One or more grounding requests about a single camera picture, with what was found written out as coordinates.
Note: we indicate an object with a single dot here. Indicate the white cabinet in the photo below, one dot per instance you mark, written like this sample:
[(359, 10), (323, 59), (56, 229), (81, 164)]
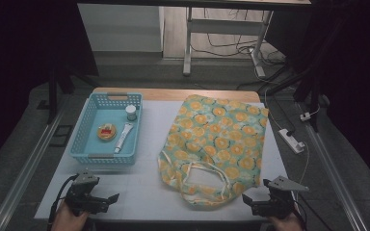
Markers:
[(118, 29)]

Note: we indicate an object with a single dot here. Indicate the white ointment tube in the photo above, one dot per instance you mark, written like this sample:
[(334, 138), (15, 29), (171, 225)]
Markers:
[(123, 138)]

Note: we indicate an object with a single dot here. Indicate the black curtain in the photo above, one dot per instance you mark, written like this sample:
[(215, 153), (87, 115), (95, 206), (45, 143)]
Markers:
[(356, 80), (19, 64)]

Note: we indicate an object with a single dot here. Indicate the white-legged desk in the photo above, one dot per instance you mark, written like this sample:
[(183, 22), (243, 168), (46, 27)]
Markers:
[(221, 27)]

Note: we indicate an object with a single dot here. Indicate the citrus print tote bag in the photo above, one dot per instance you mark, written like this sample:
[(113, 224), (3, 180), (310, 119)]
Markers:
[(212, 134)]

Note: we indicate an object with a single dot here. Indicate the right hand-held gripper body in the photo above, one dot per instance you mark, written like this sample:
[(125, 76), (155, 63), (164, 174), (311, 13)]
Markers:
[(276, 205)]

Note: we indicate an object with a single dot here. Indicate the black metal stand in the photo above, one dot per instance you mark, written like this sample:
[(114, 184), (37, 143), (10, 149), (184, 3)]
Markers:
[(52, 96), (314, 96)]

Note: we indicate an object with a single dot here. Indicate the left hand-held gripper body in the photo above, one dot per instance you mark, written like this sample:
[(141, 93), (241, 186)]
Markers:
[(83, 199)]

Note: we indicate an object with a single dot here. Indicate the person's left hand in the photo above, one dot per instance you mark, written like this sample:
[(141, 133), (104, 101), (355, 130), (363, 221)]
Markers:
[(67, 223)]

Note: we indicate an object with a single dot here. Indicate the black floor plate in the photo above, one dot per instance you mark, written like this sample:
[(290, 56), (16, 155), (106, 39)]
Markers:
[(61, 136)]

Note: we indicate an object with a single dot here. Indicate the light blue plastic basket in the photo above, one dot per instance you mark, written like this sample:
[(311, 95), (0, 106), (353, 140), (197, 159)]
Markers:
[(93, 150)]

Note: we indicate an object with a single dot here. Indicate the person's right hand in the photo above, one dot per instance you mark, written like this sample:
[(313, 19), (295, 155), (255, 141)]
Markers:
[(285, 224)]

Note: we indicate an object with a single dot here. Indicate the white power strip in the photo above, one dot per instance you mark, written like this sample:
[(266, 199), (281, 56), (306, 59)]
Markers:
[(290, 141)]

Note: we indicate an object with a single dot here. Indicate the aluminium floor rail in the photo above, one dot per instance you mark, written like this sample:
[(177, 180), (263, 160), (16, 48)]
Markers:
[(29, 166), (334, 179)]

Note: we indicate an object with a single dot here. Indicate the small white adapter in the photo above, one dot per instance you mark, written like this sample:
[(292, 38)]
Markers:
[(305, 116)]

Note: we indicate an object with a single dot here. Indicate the small white jar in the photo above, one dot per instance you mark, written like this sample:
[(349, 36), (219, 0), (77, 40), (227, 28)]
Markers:
[(131, 112)]

